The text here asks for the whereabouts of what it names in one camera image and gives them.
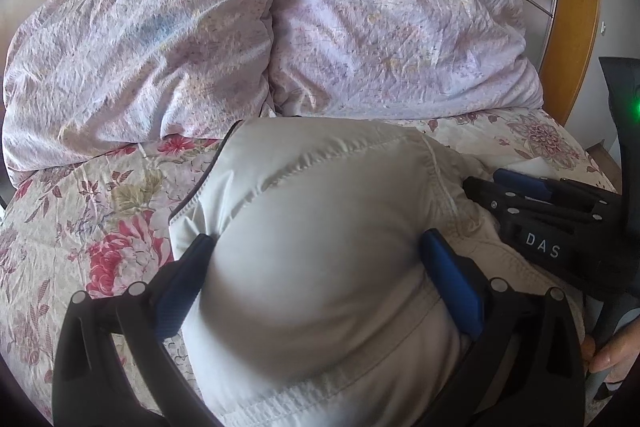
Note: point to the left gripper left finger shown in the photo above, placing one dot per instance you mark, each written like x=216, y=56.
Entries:
x=90, y=387

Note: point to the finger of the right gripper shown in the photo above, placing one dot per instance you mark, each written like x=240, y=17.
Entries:
x=562, y=192
x=501, y=201

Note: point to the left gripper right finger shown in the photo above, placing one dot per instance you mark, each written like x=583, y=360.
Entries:
x=523, y=366

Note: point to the light grey down jacket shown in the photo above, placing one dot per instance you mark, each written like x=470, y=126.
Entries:
x=316, y=308

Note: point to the person's right hand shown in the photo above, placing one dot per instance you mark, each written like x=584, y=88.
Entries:
x=616, y=357

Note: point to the floral bed sheet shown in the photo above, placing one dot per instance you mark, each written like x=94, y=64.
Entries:
x=103, y=224

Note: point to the right lilac pillow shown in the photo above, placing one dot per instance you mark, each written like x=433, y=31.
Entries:
x=400, y=59

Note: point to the lilac pillow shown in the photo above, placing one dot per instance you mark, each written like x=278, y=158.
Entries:
x=400, y=59
x=84, y=77

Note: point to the left lilac pillow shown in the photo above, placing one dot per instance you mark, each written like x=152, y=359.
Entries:
x=84, y=77

